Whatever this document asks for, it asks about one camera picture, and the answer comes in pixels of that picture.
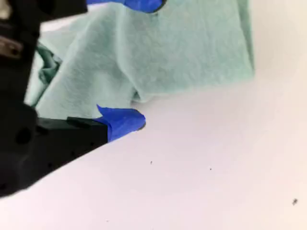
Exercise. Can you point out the green t-shirt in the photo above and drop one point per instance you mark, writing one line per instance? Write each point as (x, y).
(168, 48)

